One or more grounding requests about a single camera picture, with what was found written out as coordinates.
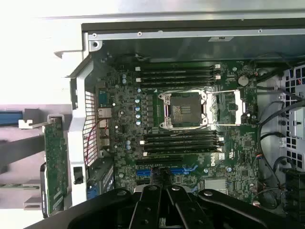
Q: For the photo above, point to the blue expansion slot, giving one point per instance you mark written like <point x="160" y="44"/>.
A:
<point x="143" y="172"/>

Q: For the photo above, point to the black open PC case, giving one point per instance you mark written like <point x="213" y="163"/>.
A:
<point x="76" y="143"/>

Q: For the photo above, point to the silver disk bay cage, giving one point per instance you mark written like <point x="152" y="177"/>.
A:
<point x="295" y="119"/>

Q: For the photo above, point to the black fan shroud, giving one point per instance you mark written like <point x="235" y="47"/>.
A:
<point x="295" y="190"/>

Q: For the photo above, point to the black expansion slot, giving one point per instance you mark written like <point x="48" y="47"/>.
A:
<point x="159" y="160"/>

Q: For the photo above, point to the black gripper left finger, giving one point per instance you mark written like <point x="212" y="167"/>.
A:
<point x="104" y="210"/>

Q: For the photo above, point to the grey parts rack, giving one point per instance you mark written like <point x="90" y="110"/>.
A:
<point x="31" y="113"/>

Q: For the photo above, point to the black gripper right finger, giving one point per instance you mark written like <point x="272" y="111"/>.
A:
<point x="214" y="210"/>

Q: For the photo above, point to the silver chipset heatsink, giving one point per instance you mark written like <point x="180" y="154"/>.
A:
<point x="215" y="186"/>

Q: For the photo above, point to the green motherboard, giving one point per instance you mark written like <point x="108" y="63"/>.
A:
<point x="238" y="143"/>

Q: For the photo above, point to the CPU socket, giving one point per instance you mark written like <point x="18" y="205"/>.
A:
<point x="183" y="109"/>

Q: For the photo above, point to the silver socket cover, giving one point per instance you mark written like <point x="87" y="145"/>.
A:
<point x="210" y="107"/>

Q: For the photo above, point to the hard disk blue carrier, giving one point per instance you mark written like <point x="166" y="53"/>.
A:
<point x="10" y="118"/>

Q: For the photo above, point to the silver coin cell battery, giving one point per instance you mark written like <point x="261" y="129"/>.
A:
<point x="243" y="81"/>

